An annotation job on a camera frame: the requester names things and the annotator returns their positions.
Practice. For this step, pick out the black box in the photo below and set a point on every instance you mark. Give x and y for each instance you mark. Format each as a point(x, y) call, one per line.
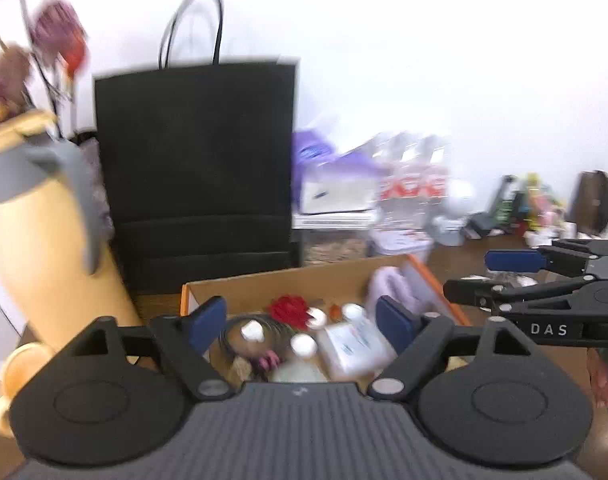
point(519, 210)

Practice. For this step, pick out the purple tissue pack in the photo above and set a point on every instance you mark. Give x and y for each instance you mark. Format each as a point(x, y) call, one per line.
point(324, 160)

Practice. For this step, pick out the person's right hand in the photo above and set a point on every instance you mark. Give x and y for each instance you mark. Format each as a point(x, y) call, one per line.
point(600, 380)

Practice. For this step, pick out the crumpled white tissue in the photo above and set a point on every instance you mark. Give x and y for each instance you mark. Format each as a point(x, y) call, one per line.
point(539, 237)

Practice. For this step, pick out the printed tin box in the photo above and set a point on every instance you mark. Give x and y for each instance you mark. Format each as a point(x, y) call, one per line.
point(399, 242)

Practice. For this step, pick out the colourful snack packet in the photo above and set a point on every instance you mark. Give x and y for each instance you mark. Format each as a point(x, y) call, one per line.
point(544, 205)

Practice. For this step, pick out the clear food container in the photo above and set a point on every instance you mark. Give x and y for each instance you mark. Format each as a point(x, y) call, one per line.
point(334, 250)

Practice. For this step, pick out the black power adapter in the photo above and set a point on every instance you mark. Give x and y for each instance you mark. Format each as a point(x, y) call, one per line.
point(480, 225)

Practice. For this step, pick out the clear pack of wipes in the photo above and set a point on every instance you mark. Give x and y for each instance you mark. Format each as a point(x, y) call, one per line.
point(349, 345)

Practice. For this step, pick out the pink clip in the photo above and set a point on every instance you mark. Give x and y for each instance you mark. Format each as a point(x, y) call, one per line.
point(269, 361)

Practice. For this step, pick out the white flat box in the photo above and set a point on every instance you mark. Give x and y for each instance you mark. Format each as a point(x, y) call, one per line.
point(334, 220)

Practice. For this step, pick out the yellow round toy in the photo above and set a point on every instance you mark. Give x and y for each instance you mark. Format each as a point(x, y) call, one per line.
point(23, 365)

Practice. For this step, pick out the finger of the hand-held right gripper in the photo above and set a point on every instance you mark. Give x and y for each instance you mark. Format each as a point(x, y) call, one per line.
point(534, 297)
point(514, 261)

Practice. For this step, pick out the cardboard box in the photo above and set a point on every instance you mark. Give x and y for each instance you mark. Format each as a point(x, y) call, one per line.
point(284, 280)

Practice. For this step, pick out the small white jar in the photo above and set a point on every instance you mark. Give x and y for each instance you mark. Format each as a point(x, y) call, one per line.
point(304, 346)
point(318, 318)
point(252, 330)
point(354, 313)

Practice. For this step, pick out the red fabric flower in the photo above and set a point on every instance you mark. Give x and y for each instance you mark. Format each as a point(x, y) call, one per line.
point(289, 310)

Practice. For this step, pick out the clear water bottle red label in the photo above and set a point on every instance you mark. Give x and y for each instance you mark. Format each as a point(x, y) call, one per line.
point(390, 187)
point(413, 187)
point(436, 185)

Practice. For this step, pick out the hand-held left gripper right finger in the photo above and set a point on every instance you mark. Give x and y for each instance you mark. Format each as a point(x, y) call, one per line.
point(391, 322)

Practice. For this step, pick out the purple fluffy scrunchie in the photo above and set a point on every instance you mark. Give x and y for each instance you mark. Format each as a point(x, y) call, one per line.
point(389, 282)

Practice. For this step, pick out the white robot-shaped speaker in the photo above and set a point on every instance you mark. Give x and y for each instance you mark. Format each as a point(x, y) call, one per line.
point(459, 197)

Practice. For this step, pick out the small orange item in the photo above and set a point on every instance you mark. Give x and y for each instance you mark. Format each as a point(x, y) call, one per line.
point(335, 312)

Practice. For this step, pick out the brown pouch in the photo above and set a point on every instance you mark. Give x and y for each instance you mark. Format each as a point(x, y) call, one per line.
point(591, 200)

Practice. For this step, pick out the black paper bag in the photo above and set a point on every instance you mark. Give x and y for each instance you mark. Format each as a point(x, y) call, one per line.
point(193, 160)

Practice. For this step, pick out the dried flowers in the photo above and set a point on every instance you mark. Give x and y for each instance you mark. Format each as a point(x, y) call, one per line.
point(58, 25)

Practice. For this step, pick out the green spray bottle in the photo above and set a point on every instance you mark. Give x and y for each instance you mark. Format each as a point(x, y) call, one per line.
point(501, 205)

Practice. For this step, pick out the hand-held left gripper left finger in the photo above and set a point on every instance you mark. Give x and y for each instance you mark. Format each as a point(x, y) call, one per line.
point(208, 322)

